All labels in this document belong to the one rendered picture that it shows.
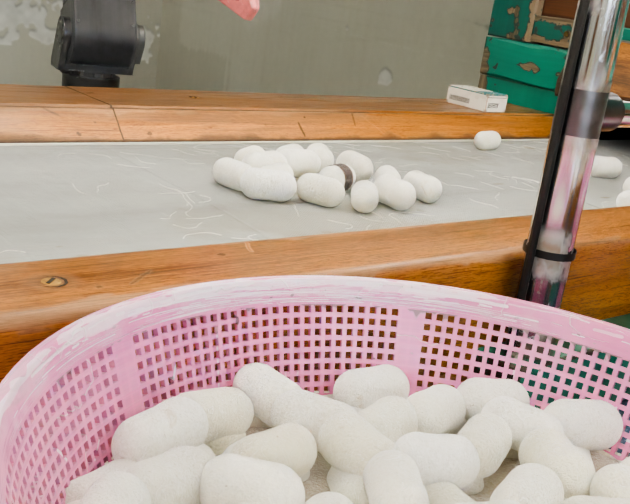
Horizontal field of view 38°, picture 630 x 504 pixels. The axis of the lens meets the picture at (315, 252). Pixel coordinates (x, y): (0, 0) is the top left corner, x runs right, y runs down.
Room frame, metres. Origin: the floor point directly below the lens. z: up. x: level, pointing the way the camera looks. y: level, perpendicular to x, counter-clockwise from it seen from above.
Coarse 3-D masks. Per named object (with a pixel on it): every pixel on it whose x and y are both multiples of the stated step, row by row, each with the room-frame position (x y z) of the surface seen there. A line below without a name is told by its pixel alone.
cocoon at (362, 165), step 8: (344, 152) 0.69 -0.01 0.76; (352, 152) 0.69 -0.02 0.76; (344, 160) 0.68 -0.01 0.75; (352, 160) 0.68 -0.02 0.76; (360, 160) 0.68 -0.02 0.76; (368, 160) 0.68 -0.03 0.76; (360, 168) 0.67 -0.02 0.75; (368, 168) 0.67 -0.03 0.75; (360, 176) 0.67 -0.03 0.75; (368, 176) 0.68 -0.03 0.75
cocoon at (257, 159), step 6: (246, 156) 0.63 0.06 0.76; (252, 156) 0.63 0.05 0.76; (258, 156) 0.63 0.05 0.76; (264, 156) 0.63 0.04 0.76; (270, 156) 0.64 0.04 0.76; (276, 156) 0.64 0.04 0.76; (282, 156) 0.64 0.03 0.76; (246, 162) 0.63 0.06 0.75; (252, 162) 0.62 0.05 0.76; (258, 162) 0.62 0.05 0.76; (264, 162) 0.63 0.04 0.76; (270, 162) 0.63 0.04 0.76; (276, 162) 0.64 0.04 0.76
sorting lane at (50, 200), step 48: (0, 144) 0.63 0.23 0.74; (48, 144) 0.65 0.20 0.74; (96, 144) 0.68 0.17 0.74; (144, 144) 0.71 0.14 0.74; (192, 144) 0.74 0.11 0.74; (240, 144) 0.76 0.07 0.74; (336, 144) 0.83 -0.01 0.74; (384, 144) 0.87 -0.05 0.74; (432, 144) 0.91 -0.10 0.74; (528, 144) 1.00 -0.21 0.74; (0, 192) 0.51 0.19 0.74; (48, 192) 0.53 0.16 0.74; (96, 192) 0.54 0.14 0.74; (144, 192) 0.56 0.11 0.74; (192, 192) 0.58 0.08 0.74; (240, 192) 0.60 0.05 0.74; (480, 192) 0.71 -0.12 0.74; (528, 192) 0.74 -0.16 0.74; (0, 240) 0.43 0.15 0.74; (48, 240) 0.44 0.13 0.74; (96, 240) 0.45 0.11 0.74; (144, 240) 0.46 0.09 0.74; (192, 240) 0.47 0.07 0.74; (240, 240) 0.49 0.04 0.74
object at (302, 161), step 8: (280, 152) 0.66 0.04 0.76; (288, 152) 0.66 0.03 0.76; (296, 152) 0.66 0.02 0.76; (304, 152) 0.67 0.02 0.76; (312, 152) 0.67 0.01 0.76; (288, 160) 0.66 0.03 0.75; (296, 160) 0.66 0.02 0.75; (304, 160) 0.66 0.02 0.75; (312, 160) 0.67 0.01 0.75; (320, 160) 0.67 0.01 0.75; (296, 168) 0.66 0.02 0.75; (304, 168) 0.66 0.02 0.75; (312, 168) 0.66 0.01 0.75; (296, 176) 0.66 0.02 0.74
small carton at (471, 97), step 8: (448, 88) 1.07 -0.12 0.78; (456, 88) 1.06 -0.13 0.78; (464, 88) 1.05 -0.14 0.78; (472, 88) 1.06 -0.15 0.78; (480, 88) 1.08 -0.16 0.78; (448, 96) 1.07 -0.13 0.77; (456, 96) 1.06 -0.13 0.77; (464, 96) 1.05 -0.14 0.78; (472, 96) 1.04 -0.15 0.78; (480, 96) 1.03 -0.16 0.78; (488, 96) 1.03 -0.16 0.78; (496, 96) 1.03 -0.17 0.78; (504, 96) 1.04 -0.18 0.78; (456, 104) 1.06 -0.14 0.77; (464, 104) 1.05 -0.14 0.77; (472, 104) 1.04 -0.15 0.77; (480, 104) 1.03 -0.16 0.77; (488, 104) 1.03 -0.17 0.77; (496, 104) 1.04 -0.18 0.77; (504, 104) 1.04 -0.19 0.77
